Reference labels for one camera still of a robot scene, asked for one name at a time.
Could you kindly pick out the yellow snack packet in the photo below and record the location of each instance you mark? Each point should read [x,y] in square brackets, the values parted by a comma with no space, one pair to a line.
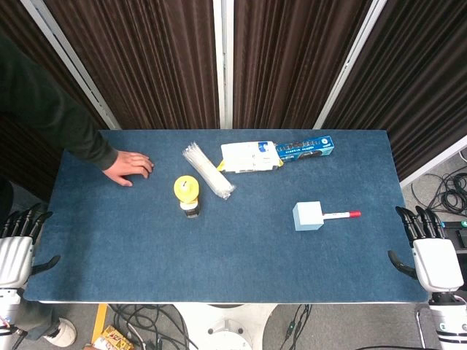
[111,340]

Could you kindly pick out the brown pleated curtain screen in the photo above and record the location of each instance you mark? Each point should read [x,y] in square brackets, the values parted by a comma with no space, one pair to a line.
[226,62]

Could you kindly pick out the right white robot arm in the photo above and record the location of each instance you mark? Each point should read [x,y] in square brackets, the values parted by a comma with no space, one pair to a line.
[448,321]

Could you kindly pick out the person's bare hand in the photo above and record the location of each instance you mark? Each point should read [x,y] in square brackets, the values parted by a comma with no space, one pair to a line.
[129,167]

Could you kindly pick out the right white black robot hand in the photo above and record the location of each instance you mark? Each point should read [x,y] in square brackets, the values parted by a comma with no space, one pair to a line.
[434,260]

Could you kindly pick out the yellow wooden strip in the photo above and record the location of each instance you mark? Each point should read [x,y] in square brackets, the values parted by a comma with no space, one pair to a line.
[99,321]

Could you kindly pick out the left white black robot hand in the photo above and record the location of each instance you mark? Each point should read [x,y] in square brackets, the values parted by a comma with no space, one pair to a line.
[14,251]

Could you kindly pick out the blue long box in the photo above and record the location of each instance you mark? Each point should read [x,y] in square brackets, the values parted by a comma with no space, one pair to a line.
[305,147]

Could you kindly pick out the clear plastic straw pack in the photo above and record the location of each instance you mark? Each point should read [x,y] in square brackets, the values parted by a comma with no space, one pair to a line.
[208,170]

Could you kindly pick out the white sneaker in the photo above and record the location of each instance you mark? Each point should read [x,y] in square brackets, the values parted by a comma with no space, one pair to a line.
[61,331]

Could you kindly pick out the dark green sleeve forearm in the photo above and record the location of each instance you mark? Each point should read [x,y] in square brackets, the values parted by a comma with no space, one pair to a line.
[40,109]

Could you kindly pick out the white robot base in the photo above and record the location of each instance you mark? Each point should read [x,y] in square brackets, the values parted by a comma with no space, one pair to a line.
[226,326]

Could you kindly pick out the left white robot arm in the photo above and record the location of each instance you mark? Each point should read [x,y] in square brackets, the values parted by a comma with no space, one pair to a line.
[8,313]

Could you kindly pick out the yellow capped bottle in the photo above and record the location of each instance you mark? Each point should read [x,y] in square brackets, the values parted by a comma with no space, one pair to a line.
[187,197]

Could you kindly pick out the white cube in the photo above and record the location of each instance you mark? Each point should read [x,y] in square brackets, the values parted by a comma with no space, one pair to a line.
[308,216]

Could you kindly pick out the blue felt table mat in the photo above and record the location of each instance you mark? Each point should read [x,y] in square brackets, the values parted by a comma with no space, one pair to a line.
[219,218]

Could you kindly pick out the black device with green button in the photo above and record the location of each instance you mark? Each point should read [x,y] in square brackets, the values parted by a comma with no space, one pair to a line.
[458,235]

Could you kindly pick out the white wipes packet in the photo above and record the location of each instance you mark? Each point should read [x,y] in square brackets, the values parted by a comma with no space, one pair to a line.
[249,157]

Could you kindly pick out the red capped white marker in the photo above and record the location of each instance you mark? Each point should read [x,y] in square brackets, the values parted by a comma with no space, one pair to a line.
[343,215]

